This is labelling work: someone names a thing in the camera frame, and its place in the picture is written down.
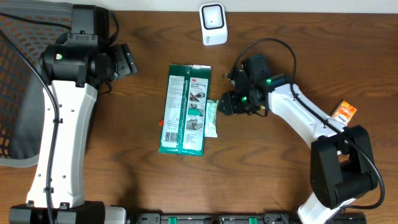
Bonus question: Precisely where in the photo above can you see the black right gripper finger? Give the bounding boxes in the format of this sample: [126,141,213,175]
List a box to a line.
[218,92,232,116]
[222,68,239,86]

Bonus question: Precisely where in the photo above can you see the white teal wipes packet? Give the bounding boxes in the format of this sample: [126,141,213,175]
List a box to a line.
[205,100,219,138]

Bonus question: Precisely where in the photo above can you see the green white 3M packet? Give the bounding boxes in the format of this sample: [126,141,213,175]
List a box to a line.
[159,64,211,156]

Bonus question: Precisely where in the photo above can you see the small orange candy box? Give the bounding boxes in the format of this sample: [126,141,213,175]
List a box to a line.
[331,100,357,126]

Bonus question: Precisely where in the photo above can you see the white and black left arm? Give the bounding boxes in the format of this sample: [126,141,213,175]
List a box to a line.
[9,4,137,223]

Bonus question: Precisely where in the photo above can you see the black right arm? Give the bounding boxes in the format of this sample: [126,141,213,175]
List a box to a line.
[218,54,382,223]

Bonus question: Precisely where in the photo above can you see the grey plastic mesh basket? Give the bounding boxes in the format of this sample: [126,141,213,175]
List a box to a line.
[1,1,72,168]

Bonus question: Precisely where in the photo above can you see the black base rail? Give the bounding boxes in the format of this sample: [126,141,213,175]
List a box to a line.
[129,212,368,224]

